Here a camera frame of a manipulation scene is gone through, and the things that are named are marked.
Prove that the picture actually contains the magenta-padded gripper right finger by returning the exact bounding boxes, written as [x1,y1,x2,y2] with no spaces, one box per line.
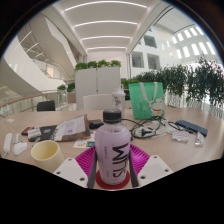
[128,143,174,188]

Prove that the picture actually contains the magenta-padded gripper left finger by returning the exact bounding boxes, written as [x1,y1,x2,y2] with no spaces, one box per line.
[53,146,99,190]

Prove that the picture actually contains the purple drink bottle black cap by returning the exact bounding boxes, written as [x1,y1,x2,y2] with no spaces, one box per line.
[94,108,131,186]

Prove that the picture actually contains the cream yellow mug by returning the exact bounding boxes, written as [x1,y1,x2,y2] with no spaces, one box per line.
[30,139,65,174]

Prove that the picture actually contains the colourful sticker sheet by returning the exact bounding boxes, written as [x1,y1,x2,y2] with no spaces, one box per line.
[72,134,98,149]

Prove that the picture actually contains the printed magazine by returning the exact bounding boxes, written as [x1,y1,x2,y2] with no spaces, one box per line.
[49,114,91,143]

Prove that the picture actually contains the white plastic packet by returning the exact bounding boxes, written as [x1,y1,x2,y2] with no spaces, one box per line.
[171,129,191,144]

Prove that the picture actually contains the white blister pack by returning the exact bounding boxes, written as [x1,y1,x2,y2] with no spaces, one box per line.
[27,128,43,140]

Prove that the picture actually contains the white computer mouse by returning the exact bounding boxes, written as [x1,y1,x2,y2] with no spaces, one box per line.
[12,142,29,156]

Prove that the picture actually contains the small clear packet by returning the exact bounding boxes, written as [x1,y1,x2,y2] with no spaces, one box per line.
[194,131,205,148]

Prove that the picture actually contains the dark blue flat case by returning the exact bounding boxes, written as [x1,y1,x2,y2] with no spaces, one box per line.
[174,119,209,138]

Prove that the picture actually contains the small red black box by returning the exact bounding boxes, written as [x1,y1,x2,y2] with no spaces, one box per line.
[20,126,35,136]

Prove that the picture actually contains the small white grey charger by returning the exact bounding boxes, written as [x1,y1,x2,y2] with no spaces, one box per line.
[12,133,23,145]

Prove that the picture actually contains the black chair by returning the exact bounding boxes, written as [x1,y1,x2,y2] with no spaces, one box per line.
[36,100,57,112]

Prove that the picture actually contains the green tote bag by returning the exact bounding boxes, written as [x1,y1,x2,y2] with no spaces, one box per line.
[128,81,167,120]

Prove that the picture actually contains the white chair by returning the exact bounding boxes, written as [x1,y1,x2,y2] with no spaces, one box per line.
[82,93,114,111]

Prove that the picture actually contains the clear plastic shaker bottle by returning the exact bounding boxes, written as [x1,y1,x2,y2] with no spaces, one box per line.
[111,83,127,118]

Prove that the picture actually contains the brown planter with plants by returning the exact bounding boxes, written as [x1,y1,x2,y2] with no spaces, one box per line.
[56,82,77,104]

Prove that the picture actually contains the glass railing with wooden handrail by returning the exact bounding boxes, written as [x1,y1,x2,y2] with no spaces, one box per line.
[0,89,63,118]

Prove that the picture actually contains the white cabinet with plants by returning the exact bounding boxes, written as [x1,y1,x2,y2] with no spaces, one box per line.
[73,59,123,111]

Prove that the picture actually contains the row of green hedge plants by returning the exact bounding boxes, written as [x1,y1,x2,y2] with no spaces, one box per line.
[120,56,224,118]

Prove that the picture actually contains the ceiling light strips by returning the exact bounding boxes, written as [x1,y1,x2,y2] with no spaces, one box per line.
[63,0,149,53]

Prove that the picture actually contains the black cable bundle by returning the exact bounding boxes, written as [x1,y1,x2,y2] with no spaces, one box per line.
[121,116,186,140]

